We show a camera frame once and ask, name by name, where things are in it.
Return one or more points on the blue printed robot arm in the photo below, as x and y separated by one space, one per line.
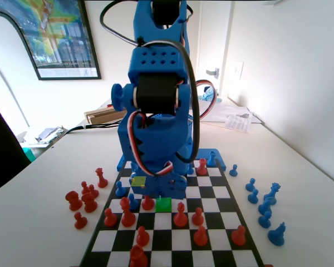
156 147

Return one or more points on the red chess bishop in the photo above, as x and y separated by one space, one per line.
181 215
147 205

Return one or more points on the blue chess pawn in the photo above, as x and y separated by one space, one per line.
253 197
133 202
265 220
265 208
250 185
233 171
190 170
120 189

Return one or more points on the red chess pawn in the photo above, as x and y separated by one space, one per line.
93 192
201 237
80 221
238 236
197 217
110 218
85 187
142 237

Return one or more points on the red chess queen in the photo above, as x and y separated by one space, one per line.
127 214

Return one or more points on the black white chessboard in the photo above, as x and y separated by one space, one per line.
211 194

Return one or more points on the blue chess rook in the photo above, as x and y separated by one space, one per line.
211 160

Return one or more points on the blue chess queen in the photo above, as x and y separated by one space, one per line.
272 194

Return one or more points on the blue chess knight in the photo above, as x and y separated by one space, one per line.
277 236

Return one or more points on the long wooden box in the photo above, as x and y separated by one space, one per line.
105 115

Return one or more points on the printed paper sheet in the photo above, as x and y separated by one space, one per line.
238 123

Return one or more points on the red toy block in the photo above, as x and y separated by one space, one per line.
110 105

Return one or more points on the white papers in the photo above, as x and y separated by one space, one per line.
228 111

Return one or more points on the blue fluffy toy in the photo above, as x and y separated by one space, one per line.
207 96

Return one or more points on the pile of papers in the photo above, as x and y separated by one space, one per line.
47 135

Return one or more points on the teal box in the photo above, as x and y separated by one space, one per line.
26 155

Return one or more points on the black chair back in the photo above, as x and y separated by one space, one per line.
2 155

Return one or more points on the black framed map poster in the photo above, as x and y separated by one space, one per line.
64 41

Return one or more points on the blue printed base plate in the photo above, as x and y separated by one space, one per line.
206 153

